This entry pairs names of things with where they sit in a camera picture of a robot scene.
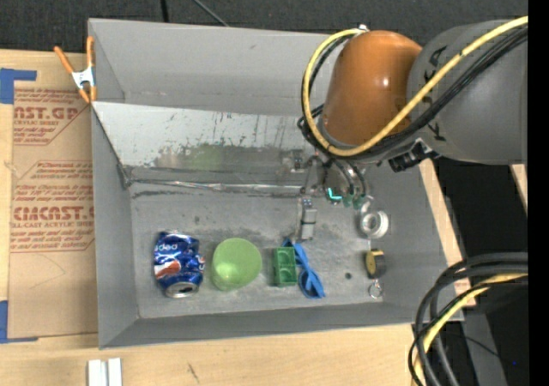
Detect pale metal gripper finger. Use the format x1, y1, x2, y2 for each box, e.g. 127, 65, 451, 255
292, 151, 314, 198
298, 197, 319, 243

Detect green toy brick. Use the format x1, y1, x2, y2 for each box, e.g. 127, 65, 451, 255
271, 246, 299, 288

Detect clear tape roll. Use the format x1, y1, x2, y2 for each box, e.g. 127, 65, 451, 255
354, 208, 389, 240

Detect grey metal bin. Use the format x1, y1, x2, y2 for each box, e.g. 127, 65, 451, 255
87, 18, 467, 350

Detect blue sunglasses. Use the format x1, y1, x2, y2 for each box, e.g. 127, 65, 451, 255
281, 237, 327, 300

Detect green plastic cup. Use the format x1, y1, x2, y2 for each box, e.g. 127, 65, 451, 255
210, 237, 263, 293

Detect crushed blue soda can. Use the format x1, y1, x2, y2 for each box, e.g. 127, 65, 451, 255
153, 230, 207, 299

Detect brown cardboard board red print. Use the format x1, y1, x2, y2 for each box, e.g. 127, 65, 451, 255
0, 48, 100, 345

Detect black cylinder on white bracket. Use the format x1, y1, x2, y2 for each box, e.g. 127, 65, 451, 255
387, 139, 441, 174

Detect yellow black tape measure keychain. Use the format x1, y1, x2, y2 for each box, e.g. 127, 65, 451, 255
365, 248, 388, 301

